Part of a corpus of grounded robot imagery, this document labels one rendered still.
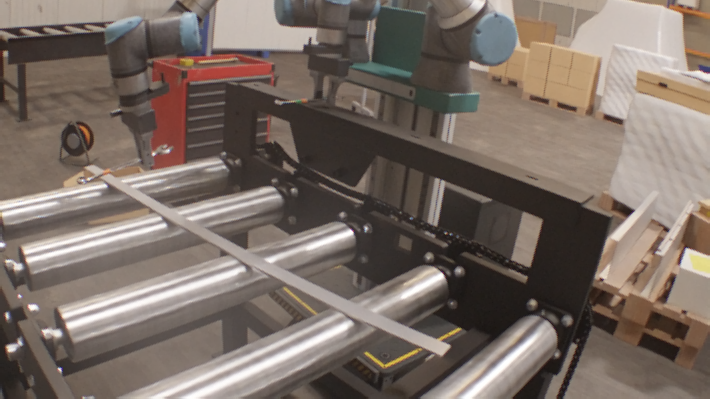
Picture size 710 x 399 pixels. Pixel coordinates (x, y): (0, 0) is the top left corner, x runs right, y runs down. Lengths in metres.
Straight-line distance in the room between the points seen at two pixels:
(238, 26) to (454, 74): 4.50
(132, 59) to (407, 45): 0.99
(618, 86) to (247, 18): 6.13
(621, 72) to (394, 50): 7.67
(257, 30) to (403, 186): 4.14
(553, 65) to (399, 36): 7.77
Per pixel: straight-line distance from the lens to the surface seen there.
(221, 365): 0.93
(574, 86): 9.49
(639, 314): 2.92
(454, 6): 1.40
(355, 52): 1.92
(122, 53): 1.24
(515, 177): 1.20
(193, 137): 3.52
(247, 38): 5.96
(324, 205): 1.60
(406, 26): 1.88
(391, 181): 2.10
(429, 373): 1.18
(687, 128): 4.37
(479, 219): 2.00
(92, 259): 1.35
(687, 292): 2.88
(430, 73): 1.59
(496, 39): 1.43
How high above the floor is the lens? 1.52
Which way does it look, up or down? 19 degrees down
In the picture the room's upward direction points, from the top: 7 degrees clockwise
